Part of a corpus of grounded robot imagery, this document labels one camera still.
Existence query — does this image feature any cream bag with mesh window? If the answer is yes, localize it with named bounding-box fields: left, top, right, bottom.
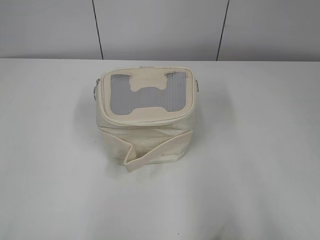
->
left=95, top=67, right=197, bottom=172

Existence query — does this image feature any silver right strap clasp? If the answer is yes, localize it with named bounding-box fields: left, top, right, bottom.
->
left=195, top=80, right=200, bottom=93

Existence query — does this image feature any silver zipper pull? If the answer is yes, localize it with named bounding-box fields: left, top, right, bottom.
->
left=93, top=78, right=100, bottom=101

